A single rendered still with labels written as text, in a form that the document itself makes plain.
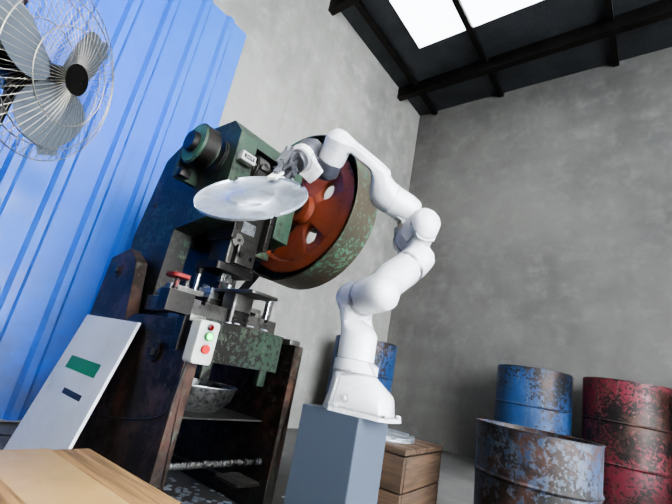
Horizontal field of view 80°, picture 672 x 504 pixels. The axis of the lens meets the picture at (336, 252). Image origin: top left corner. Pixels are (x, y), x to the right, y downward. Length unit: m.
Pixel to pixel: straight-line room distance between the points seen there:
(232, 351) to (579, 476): 1.21
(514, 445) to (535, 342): 2.94
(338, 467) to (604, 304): 3.64
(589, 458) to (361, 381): 0.82
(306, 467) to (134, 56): 2.69
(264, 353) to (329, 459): 0.64
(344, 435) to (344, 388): 0.12
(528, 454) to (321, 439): 0.72
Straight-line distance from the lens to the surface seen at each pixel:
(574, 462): 1.60
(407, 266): 1.27
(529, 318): 4.51
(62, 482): 0.75
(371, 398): 1.12
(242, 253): 1.70
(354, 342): 1.16
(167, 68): 3.25
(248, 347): 1.60
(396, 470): 1.48
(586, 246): 4.63
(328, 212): 2.02
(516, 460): 1.58
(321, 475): 1.15
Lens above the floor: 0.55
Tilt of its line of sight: 16 degrees up
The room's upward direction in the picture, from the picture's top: 11 degrees clockwise
